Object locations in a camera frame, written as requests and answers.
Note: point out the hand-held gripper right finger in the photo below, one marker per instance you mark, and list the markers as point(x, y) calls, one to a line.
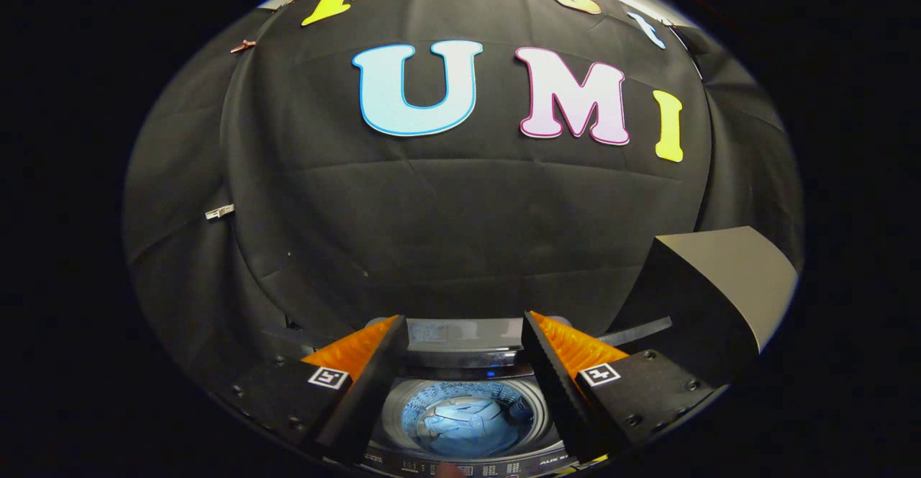
point(554, 384)

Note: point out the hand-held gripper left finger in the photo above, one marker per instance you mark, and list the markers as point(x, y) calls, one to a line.
point(370, 399)

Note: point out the light blue polo shirt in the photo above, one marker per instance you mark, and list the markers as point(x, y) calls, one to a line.
point(464, 424)

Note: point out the grey washing machine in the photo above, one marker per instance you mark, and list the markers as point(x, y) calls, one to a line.
point(468, 337)

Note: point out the grey cabinet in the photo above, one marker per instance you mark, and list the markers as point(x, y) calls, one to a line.
point(734, 269)

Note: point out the silver metal clip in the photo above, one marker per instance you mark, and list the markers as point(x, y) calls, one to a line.
point(219, 212)

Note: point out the copper clip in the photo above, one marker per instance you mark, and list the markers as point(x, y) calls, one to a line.
point(243, 47)

